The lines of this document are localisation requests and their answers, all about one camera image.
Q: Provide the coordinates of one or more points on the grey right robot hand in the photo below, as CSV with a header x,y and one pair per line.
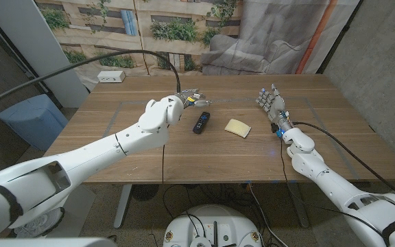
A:
x,y
272,103

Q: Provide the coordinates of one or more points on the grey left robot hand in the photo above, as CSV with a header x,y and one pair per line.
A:
x,y
190,97

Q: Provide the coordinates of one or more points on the black TV remote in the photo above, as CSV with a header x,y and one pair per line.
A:
x,y
201,123

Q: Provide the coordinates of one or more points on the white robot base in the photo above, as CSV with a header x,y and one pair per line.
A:
x,y
213,223

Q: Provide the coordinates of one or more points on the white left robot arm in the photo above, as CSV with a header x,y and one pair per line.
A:
x,y
81,161

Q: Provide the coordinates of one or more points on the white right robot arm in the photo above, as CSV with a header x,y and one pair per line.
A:
x,y
334,187

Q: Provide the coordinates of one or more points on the yellow sponge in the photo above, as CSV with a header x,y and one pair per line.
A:
x,y
237,128

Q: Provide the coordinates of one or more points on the printed building backdrop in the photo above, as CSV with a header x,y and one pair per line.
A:
x,y
183,31

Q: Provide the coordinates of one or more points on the grey tape outline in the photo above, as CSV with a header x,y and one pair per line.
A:
x,y
113,118

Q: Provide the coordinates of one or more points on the white power strip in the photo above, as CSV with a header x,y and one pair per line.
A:
x,y
111,76

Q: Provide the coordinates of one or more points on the grey table leg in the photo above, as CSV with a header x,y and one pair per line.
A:
x,y
300,206

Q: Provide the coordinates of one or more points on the white table leg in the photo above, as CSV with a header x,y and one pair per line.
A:
x,y
122,206

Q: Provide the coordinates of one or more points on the blue padded stool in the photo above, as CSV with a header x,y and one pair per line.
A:
x,y
33,120

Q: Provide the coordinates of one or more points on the white pillar panel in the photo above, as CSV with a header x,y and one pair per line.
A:
x,y
29,34

